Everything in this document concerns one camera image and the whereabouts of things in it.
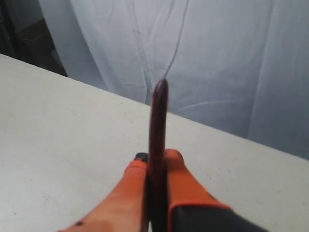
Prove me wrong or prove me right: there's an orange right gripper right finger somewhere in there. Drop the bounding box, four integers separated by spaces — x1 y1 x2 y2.
165 149 265 232

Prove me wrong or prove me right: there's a white backdrop curtain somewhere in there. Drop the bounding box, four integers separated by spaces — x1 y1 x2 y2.
0 0 309 160

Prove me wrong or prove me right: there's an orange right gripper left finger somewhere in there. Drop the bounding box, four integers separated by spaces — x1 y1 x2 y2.
63 153 148 232

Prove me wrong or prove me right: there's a dark brown wooden spoon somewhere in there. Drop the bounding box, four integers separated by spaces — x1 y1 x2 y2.
147 78 169 232

